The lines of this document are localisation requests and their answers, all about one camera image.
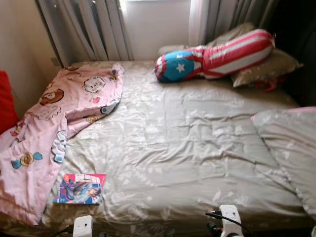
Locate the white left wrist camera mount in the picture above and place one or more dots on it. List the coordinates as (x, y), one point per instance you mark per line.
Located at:
(83, 227)

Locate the dark wardrobe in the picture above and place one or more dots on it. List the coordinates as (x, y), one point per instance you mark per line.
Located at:
(296, 49)

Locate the grey floral bed sheet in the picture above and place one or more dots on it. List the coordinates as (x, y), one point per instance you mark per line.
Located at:
(177, 148)

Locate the red cushion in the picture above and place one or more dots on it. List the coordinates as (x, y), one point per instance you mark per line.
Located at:
(6, 103)

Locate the pink cartoon print blanket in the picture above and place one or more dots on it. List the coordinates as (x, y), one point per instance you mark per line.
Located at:
(44, 128)

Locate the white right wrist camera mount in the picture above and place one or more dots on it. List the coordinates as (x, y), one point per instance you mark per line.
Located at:
(230, 217)

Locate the grey floral pillow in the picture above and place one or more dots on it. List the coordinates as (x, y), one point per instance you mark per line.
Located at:
(291, 148)

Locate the wall socket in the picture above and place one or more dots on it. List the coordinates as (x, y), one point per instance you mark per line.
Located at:
(55, 62)

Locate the small red cloth piece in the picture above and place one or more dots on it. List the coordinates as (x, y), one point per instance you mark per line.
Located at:
(270, 86)

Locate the grey curtain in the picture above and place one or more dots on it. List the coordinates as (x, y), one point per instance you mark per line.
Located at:
(237, 15)
(84, 29)

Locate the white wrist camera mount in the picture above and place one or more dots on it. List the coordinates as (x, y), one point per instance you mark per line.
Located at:
(83, 227)
(230, 217)

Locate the red blue star bolster pillow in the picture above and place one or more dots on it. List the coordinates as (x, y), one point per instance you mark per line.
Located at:
(232, 52)

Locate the white sheer curtain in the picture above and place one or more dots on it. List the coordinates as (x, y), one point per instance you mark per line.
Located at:
(198, 19)

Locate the plain grey pillow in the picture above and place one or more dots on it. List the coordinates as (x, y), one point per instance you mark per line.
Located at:
(276, 66)
(234, 33)

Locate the colourful comic book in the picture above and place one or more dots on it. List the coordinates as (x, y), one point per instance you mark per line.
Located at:
(79, 190)

